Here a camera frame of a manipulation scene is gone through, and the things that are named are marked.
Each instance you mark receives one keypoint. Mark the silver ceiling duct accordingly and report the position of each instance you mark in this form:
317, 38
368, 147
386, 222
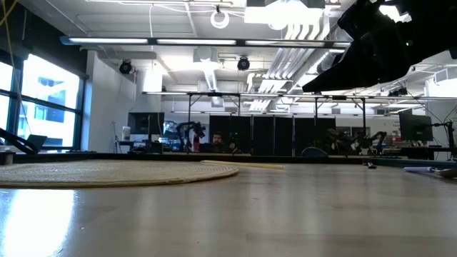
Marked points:
285, 64

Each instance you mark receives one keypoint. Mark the pale wooden chopstick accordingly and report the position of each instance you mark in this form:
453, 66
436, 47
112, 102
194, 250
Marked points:
242, 165

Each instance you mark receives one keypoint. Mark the large window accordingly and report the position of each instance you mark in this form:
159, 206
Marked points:
50, 82

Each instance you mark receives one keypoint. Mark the small metal clip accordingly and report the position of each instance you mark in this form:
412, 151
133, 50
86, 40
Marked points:
371, 165

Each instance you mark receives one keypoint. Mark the white plastic container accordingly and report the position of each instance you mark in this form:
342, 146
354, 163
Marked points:
126, 133

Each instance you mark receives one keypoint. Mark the long ceiling light fixture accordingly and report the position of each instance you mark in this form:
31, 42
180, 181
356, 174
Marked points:
107, 40

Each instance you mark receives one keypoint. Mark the round woven straw placemat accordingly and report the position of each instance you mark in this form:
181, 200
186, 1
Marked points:
107, 173

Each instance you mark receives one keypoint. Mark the person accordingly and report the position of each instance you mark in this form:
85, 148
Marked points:
218, 141

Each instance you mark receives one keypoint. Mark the black ceiling spotlight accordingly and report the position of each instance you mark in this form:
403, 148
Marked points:
243, 63
125, 67

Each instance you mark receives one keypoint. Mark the dark office chair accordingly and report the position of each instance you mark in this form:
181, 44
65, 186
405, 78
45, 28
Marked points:
314, 152

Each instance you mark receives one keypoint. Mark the black partition panel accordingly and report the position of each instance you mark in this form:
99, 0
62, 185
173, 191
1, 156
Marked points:
284, 135
235, 132
314, 130
263, 135

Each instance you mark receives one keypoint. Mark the black background robot arm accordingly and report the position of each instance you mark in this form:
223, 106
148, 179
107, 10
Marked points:
191, 126
378, 136

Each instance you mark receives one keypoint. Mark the black computer monitor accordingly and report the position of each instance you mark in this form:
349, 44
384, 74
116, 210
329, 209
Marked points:
144, 123
416, 126

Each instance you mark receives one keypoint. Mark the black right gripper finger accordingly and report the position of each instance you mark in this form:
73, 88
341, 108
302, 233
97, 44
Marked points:
350, 71
360, 19

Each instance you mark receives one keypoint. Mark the black aluminium table frame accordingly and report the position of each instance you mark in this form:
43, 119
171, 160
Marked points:
107, 157

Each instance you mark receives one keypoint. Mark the hanging light strip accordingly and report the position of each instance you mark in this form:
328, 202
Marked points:
160, 93

